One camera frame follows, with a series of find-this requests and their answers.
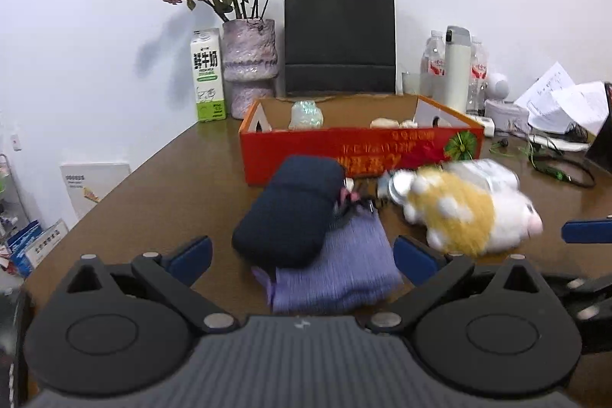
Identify black keychain with pink bow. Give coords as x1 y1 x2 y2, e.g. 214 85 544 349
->
335 179 388 222

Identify white flat carton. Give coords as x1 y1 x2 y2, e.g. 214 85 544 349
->
60 163 131 222

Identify purple ceramic vase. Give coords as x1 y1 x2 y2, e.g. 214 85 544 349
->
222 18 279 120

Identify red cardboard box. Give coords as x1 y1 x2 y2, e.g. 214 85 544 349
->
238 95 486 186

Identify white round device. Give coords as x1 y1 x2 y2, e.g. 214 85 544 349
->
487 72 511 99

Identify printed paper sheet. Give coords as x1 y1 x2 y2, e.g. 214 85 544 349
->
514 61 577 129

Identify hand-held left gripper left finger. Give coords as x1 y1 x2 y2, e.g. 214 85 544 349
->
67 236 240 335

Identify wooden desktop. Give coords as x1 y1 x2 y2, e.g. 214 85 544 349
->
21 95 612 335

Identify blue labelled box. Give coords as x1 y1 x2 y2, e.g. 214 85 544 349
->
7 219 70 277

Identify white flat device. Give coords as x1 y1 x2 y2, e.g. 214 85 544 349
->
528 132 591 152

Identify white plastic jar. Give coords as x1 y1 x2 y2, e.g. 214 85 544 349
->
389 158 521 202

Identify navy zip pouch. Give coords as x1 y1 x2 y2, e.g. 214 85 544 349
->
232 154 347 269

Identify small glass cup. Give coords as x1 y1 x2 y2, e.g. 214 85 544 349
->
400 71 422 96

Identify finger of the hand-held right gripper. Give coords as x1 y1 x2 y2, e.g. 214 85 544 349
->
542 272 612 354
561 217 612 245

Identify white green milk carton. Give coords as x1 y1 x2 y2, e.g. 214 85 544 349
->
190 28 227 123

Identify white thermos bottle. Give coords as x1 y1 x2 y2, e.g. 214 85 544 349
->
433 26 472 115

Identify black paper bag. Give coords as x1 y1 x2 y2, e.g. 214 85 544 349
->
284 0 397 98

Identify white power adapter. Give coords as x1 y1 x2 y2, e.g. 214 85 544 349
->
466 114 495 137

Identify purple fabric pouch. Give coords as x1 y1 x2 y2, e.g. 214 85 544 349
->
251 212 405 315

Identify yellow white plush toy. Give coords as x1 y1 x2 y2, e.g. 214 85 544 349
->
402 162 545 257

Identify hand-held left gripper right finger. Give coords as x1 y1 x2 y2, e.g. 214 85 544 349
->
368 235 546 335

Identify black cable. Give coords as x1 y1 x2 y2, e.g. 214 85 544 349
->
526 121 597 189

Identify folded white paper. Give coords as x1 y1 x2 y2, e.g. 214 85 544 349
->
550 82 610 136

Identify clear water bottle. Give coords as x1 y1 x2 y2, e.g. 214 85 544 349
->
420 30 448 96
467 36 489 112

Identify dark framed board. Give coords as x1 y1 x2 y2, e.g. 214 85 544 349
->
584 80 612 174

